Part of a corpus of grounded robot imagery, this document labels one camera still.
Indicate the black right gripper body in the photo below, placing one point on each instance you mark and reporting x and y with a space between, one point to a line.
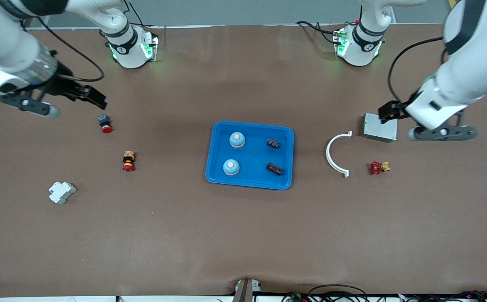
65 87

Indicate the printed dark capacitor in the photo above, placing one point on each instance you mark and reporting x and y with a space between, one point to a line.
273 143

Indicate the plain brown capacitor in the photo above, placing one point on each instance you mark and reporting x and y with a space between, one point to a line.
274 168

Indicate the light blue call bell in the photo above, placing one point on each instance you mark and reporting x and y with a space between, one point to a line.
237 140
231 167

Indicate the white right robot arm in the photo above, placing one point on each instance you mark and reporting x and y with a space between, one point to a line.
0 37

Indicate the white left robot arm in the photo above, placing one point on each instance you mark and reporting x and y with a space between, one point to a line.
470 63

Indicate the grey metal power supply box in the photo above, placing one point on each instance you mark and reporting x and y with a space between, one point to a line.
380 131

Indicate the black red push button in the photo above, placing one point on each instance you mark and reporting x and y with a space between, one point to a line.
105 123

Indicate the red brass valve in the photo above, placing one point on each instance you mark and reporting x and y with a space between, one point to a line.
375 168

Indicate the red orange emergency button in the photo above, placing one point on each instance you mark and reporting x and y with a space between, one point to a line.
128 161

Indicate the white curved pipe clip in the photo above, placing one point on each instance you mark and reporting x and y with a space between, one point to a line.
327 153

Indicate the white circuit breaker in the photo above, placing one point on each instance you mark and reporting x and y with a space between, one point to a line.
61 193

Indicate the blue plastic tray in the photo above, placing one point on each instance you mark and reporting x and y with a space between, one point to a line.
254 155

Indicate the grey metal bracket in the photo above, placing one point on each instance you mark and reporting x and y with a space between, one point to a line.
245 290

